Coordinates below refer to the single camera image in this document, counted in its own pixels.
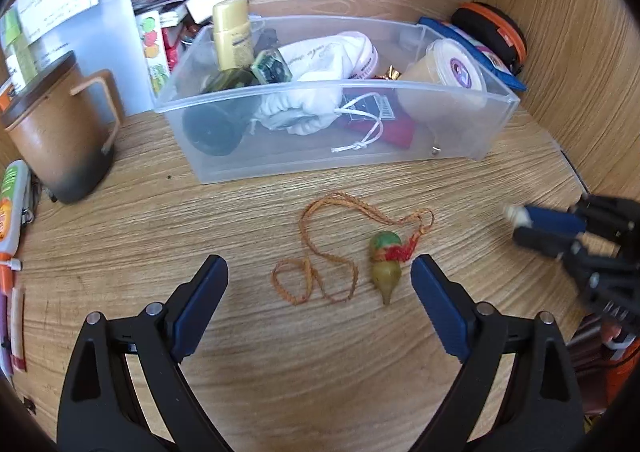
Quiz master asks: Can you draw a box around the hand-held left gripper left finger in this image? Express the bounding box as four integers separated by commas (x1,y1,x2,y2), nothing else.
56,255,233,452

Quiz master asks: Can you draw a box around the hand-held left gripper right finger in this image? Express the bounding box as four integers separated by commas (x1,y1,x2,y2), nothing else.
407,254,586,452

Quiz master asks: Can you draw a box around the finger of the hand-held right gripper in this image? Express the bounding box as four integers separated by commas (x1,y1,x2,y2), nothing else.
522,204,588,237
514,227,583,260

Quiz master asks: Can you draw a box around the small white object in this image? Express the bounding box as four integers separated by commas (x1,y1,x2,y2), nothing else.
502,203,532,225

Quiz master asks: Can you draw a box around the green gourd pendant orange cord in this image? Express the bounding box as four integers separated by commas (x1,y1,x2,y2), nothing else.
272,192,435,307

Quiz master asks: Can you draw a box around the dark green round tin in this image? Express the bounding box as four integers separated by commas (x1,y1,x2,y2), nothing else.
182,96,252,157

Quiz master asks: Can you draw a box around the red velvet drawstring pouch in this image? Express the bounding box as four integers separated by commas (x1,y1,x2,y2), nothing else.
340,112,417,149

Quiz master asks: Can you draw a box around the peach round jar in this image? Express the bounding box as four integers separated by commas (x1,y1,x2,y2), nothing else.
397,38,489,125

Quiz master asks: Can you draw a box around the clear plastic storage box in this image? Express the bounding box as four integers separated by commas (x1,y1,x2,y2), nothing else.
153,15,522,185

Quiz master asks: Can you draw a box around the white drawstring cloth pouch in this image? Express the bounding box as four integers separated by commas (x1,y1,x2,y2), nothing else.
250,32,385,153

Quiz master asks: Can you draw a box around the person's right forearm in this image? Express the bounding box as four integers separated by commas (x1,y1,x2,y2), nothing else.
597,321,640,418

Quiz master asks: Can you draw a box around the wooden desktop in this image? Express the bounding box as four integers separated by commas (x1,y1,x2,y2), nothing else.
0,102,606,452

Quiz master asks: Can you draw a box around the dark striped cloth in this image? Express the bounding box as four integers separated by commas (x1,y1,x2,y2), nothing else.
567,314,616,369

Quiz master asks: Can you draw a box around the blue zip pouch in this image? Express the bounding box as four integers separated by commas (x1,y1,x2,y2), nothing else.
417,16,527,91

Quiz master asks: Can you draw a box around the pens and lip balm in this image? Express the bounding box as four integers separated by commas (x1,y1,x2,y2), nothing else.
11,287,27,373

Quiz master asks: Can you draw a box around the black orange round case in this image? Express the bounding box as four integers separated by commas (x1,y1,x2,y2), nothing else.
451,2,529,75

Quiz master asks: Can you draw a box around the bunch of keys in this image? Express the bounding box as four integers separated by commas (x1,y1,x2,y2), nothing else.
20,172,56,223

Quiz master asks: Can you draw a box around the purple pen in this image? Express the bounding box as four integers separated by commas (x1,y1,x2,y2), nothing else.
0,293,14,378

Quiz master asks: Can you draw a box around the blue card box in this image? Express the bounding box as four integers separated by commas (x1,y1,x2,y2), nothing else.
345,92,399,123

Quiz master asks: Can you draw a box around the white green orange tube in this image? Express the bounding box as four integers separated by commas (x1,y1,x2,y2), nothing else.
0,160,31,293

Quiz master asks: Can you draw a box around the brown ceramic mug with lid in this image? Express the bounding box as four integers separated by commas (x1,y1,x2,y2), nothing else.
0,50,126,205

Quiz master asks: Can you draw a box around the small green black square packet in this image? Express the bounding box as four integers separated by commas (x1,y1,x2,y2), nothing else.
251,49,294,84

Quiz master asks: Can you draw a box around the pink round puff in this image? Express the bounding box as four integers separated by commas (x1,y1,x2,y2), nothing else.
344,32,377,80

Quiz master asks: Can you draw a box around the fruit sticker sheet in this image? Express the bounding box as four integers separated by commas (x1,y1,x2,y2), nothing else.
135,12,171,95

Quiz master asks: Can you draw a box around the gold capped bottle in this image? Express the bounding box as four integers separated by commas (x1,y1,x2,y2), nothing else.
200,0,262,93

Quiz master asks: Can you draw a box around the white paper file holder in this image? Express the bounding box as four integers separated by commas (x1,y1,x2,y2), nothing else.
0,0,156,117

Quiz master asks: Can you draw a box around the green spray bottle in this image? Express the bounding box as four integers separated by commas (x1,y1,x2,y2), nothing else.
0,6,37,87

